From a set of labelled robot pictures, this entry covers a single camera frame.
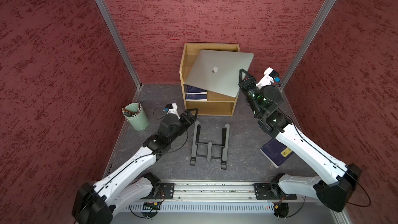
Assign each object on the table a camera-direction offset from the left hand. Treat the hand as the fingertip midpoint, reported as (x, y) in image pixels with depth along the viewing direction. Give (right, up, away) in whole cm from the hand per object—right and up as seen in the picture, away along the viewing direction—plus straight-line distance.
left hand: (196, 115), depth 75 cm
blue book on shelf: (-2, +11, +17) cm, 20 cm away
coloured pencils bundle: (-41, -1, +15) cm, 43 cm away
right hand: (+18, +19, -11) cm, 28 cm away
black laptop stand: (+8, -20, +8) cm, 23 cm away
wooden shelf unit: (+14, +4, +33) cm, 36 cm away
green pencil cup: (-34, -2, +10) cm, 36 cm away
